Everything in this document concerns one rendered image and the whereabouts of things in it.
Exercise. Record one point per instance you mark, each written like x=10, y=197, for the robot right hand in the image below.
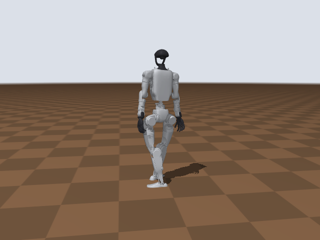
x=180, y=123

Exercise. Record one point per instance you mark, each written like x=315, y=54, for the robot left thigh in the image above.
x=149, y=134

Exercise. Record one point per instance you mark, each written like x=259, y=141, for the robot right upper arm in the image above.
x=175, y=86

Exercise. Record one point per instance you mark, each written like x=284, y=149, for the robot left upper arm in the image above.
x=145, y=82

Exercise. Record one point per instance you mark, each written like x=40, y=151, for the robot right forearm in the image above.
x=176, y=104

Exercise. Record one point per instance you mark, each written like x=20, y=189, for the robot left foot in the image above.
x=156, y=185

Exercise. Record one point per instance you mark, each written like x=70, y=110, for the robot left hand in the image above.
x=140, y=123

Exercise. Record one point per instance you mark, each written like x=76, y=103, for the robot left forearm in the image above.
x=141, y=104

